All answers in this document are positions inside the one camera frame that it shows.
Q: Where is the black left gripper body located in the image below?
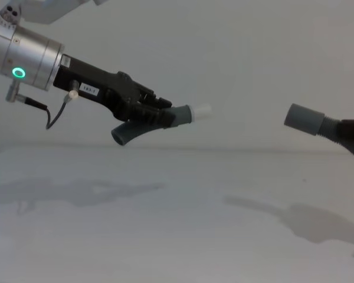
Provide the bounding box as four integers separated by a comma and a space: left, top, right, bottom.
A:
53, 54, 146, 122

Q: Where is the grey curved tube white tip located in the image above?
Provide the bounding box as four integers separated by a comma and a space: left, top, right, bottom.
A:
110, 103, 212, 147

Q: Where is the white table cloth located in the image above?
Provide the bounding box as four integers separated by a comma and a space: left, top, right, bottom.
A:
0, 143, 354, 283

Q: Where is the thin dark gripper cable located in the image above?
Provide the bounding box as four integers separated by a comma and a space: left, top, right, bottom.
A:
5, 80, 79, 131

